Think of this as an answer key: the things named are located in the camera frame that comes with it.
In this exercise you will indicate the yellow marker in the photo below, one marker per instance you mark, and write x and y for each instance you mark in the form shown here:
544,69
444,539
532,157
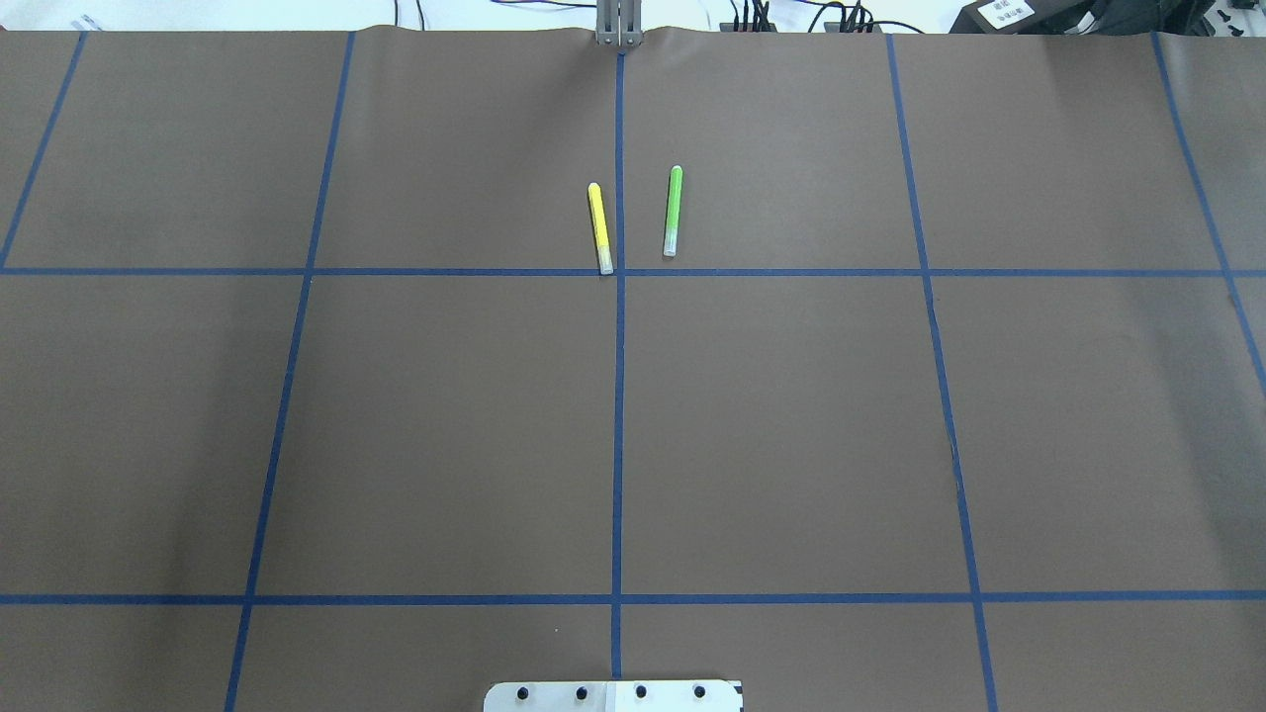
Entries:
600,230

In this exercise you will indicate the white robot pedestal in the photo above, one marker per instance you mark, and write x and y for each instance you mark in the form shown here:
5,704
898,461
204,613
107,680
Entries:
616,695

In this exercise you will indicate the aluminium frame post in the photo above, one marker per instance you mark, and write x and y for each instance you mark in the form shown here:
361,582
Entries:
618,23

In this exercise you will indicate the brown paper mat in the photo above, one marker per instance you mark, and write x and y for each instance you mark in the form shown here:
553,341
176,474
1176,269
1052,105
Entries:
314,399

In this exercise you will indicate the green marker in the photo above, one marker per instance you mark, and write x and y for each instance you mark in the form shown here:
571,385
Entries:
672,223

